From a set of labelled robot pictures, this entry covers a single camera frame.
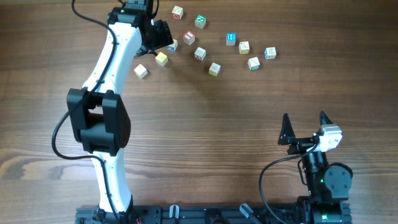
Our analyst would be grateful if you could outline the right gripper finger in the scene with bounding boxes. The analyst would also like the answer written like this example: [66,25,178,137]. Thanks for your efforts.
[320,111,333,126]
[278,113,296,145]

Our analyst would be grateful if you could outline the blue sided picture block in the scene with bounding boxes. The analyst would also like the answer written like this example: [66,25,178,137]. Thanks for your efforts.
[167,39,178,52]

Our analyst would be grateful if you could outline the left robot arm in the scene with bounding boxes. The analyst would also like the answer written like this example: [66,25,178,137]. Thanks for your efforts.
[67,1,173,223]

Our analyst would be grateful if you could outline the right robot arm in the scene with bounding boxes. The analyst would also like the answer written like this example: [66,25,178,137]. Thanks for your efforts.
[278,112,353,223]

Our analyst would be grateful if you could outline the yellow top wooden block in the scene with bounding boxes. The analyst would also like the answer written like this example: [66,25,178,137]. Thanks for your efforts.
[155,52,168,67]

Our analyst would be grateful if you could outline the red X letter block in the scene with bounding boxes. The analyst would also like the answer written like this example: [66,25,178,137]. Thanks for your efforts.
[172,6,183,20]

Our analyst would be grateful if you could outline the red I letter block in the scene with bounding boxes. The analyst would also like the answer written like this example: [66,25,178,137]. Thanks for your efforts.
[183,30,195,45]

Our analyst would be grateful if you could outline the plain cream wooden block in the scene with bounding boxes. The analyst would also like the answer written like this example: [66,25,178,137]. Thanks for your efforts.
[134,64,148,79]

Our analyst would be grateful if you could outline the green N block top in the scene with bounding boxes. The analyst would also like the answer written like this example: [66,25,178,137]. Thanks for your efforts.
[195,14,206,29]

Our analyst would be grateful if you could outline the red A sided block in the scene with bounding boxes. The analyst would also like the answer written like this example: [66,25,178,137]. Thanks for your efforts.
[194,47,206,61]

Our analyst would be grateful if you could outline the yellow sided picture block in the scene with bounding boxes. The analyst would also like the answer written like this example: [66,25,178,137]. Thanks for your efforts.
[209,62,221,77]

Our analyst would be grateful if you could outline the blue H letter block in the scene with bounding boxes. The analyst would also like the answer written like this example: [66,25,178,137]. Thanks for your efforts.
[226,32,236,46]

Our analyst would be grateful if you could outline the green edged picture block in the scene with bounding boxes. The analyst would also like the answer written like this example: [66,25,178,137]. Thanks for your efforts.
[248,57,261,70]

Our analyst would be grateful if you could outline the blue edged picture block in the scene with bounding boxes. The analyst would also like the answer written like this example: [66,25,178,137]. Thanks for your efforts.
[264,47,277,60]

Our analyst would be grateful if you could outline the yellow edged picture block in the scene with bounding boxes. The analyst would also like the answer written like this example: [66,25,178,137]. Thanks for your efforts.
[239,41,250,54]

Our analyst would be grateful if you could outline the right black cable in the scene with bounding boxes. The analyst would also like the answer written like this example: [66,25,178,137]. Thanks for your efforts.
[259,143,320,224]

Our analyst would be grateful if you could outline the black cable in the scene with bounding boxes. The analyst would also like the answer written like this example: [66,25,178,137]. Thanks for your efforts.
[51,0,121,222]
[259,143,320,224]

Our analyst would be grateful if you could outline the left black cable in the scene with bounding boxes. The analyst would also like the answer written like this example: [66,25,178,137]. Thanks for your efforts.
[51,0,121,222]

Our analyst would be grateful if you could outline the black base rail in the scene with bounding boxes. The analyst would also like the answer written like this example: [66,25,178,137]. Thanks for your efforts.
[75,202,353,224]

